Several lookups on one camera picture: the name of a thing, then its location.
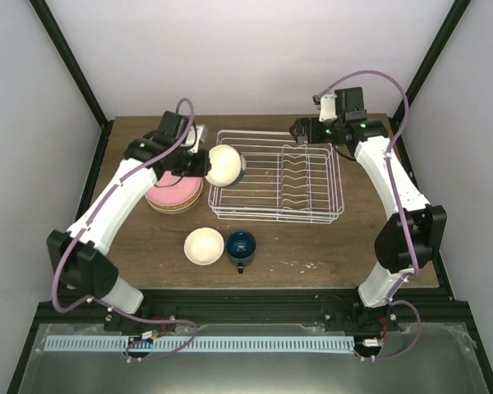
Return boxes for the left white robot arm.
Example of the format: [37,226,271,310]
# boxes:
[46,112,210,332]

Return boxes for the light blue slotted strip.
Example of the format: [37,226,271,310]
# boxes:
[44,335,355,354]

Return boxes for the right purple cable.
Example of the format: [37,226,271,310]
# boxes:
[324,70,422,362]

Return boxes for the pink plate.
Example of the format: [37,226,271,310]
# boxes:
[145,171,202,207]

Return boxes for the left black frame post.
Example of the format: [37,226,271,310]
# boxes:
[27,0,108,128]

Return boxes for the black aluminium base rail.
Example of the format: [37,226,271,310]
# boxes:
[36,288,473,333]

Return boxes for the beige plate stack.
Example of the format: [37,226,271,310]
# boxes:
[145,182,204,214]

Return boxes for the metal front sheet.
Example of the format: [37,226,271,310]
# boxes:
[9,323,489,393]

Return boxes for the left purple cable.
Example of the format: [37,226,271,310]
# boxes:
[50,97,200,362]

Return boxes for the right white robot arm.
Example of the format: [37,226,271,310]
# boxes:
[289,87,447,331]

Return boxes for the purple cable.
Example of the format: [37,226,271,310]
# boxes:
[324,70,422,362]
[50,97,200,362]

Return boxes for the dark blue mug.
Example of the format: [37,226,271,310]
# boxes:
[224,231,257,274]

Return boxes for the cream and blue bowl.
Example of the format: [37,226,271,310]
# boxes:
[205,144,246,187]

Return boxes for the cream shallow bowl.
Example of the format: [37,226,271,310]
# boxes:
[183,227,224,266]

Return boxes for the white wire dish rack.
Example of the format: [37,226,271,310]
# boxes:
[208,130,344,224]

